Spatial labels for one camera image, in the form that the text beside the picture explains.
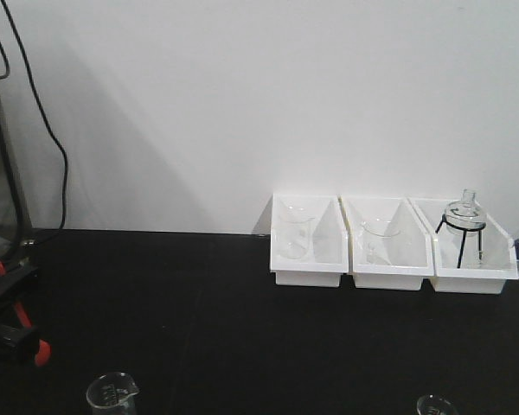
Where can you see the right white plastic bin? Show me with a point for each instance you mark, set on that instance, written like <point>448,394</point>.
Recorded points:
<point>488,276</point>

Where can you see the black wire tripod stand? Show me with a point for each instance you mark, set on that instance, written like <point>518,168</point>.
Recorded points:
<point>464,230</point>

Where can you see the round glass flask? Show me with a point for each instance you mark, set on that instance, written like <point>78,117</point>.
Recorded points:
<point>465,214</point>

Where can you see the graduated glass beaker front left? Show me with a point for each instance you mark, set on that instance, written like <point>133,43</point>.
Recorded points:
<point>113,393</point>

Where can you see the clear glass beaker in bin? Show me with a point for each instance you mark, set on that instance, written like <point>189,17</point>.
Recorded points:
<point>294,232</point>

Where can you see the red plastic spoon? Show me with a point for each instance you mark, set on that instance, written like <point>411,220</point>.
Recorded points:
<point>44,351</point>

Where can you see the left white plastic bin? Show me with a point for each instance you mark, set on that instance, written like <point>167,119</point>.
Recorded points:
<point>328,257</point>

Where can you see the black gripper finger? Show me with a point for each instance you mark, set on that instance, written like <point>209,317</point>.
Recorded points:
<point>18,344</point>
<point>15,283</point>

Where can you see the white plastic bin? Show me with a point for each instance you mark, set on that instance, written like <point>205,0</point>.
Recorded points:
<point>328,257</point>
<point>488,276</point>
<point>410,253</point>

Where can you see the glass beaker front right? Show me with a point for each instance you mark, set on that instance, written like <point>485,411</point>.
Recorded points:
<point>431,404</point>

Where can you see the clear glass funnel in bin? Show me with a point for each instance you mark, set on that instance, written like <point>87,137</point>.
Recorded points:
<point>375,236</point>

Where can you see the middle white plastic bin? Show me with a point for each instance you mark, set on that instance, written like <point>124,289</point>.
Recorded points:
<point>410,253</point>

